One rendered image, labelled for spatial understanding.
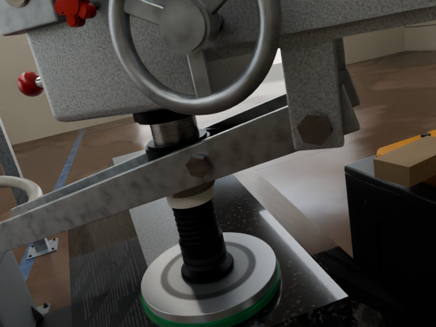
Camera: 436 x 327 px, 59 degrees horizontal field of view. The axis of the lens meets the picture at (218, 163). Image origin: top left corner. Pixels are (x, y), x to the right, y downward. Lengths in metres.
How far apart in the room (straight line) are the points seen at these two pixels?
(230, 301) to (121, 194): 0.21
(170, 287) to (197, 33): 0.40
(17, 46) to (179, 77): 7.42
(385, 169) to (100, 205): 0.67
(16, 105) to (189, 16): 7.59
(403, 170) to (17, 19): 0.80
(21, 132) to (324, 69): 7.66
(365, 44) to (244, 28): 8.86
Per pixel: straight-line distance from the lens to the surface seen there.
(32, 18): 0.46
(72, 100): 0.47
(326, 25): 0.37
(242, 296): 0.56
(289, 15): 0.37
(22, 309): 2.16
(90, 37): 0.44
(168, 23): 0.33
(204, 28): 0.32
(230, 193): 0.93
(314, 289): 0.59
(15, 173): 2.86
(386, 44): 9.52
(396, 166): 0.98
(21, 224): 0.70
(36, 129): 7.88
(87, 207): 0.59
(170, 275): 0.63
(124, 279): 0.81
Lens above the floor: 1.19
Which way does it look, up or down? 18 degrees down
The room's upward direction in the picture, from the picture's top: 12 degrees counter-clockwise
